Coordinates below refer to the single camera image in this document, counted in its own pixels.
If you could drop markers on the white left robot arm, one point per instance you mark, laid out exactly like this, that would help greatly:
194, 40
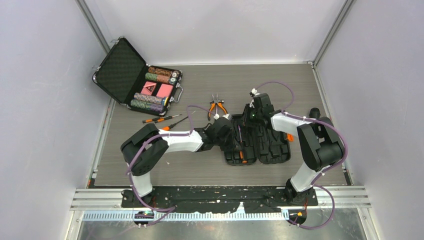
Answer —
145, 148

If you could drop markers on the black aluminium poker chip case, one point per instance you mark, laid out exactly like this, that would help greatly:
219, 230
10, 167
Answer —
123, 72

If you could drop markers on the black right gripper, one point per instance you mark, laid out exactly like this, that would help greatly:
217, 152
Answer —
248, 109

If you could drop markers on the small orange precision screwdriver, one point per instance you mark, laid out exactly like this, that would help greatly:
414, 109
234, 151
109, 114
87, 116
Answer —
154, 120

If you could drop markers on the black cylinder flashlight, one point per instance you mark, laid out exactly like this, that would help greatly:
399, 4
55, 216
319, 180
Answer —
314, 113

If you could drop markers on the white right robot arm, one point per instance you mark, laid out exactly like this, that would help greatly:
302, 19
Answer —
320, 145

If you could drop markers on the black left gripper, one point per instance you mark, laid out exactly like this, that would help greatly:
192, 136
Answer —
232, 145

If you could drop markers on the red playing card deck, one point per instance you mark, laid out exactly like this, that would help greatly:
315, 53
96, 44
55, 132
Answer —
164, 91

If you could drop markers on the black plastic tool case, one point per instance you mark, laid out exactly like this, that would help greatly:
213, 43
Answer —
259, 144

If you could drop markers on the orange handled pliers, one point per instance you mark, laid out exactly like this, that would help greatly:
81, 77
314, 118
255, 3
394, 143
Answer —
215, 105

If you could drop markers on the black orange stubby screwdriver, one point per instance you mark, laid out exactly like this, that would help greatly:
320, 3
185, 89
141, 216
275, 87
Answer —
241, 154

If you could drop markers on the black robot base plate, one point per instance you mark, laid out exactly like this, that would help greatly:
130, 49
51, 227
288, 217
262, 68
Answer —
218, 199

